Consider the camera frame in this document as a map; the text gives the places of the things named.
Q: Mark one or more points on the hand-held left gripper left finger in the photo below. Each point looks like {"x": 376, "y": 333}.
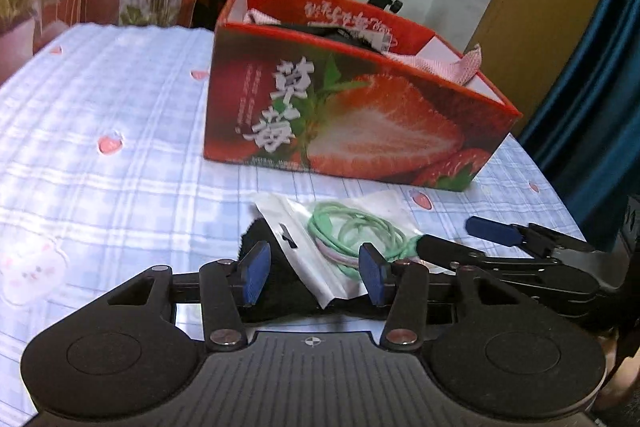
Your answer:
{"x": 256, "y": 274}

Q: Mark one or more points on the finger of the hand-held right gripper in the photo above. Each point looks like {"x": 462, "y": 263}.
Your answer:
{"x": 450, "y": 252}
{"x": 495, "y": 229}

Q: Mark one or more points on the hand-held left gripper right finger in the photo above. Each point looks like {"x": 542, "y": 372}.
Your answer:
{"x": 374, "y": 274}

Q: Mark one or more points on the red strawberry print cardboard box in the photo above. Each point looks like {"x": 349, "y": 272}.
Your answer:
{"x": 350, "y": 117}

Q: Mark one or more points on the checked tablecloth with strawberry print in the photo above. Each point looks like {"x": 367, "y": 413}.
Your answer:
{"x": 125, "y": 167}

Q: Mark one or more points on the pink checked cloth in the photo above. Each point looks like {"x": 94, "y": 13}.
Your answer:
{"x": 450, "y": 64}

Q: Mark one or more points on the blue curtain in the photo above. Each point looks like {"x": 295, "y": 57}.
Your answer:
{"x": 595, "y": 82}

